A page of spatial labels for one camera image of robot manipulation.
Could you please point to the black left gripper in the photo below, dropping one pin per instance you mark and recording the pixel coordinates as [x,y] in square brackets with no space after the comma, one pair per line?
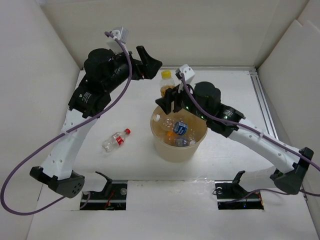
[145,68]

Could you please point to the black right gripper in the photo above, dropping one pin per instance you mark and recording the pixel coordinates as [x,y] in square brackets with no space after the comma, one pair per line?
[171,95]

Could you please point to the yellow cap orange bottle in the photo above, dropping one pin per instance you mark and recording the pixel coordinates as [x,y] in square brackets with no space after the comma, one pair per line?
[166,82]

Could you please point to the small blue label bottle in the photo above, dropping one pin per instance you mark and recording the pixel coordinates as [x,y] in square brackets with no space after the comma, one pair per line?
[180,128]

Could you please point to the clear unlabeled plastic bottle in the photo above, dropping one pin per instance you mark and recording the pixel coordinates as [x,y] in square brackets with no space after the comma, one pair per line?
[166,123]

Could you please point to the orange juice bottle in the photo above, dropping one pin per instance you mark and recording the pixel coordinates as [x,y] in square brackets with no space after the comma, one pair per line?
[170,134]

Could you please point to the blue label clear bottle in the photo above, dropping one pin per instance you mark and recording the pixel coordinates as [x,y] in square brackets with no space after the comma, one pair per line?
[181,141]

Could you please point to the red cap cola bottle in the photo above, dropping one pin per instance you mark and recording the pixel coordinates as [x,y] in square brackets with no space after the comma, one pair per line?
[116,140]

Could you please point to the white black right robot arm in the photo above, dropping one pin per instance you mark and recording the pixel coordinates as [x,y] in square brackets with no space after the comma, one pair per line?
[289,164]

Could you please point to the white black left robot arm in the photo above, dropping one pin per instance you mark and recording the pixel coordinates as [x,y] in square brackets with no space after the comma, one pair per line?
[105,70]

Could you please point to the beige round bin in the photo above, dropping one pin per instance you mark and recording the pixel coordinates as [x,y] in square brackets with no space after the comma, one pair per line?
[177,136]

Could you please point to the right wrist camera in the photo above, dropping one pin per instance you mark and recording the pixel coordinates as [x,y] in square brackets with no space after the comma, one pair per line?
[185,72]

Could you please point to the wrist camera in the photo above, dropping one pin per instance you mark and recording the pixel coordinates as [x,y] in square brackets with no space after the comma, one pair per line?
[117,38]
[185,72]

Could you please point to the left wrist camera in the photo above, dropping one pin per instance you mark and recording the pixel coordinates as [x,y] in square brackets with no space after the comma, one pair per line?
[117,38]

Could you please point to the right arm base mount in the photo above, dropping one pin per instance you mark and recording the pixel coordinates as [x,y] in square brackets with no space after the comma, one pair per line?
[231,196]

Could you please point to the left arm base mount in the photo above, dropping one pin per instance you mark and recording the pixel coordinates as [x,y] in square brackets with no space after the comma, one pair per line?
[103,194]

